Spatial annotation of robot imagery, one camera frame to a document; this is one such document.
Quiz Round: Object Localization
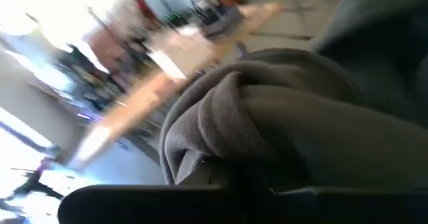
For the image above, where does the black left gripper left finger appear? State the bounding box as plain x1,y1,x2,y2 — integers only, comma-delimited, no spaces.
56,183,272,224

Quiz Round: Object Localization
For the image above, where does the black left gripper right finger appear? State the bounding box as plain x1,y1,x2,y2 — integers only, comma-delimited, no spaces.
270,185,428,224

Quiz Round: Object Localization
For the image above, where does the grey-brown sweatshirt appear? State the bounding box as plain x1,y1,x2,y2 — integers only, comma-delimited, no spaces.
158,47,428,189

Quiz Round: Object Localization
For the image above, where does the black garment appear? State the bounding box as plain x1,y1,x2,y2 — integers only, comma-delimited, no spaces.
310,0,428,126

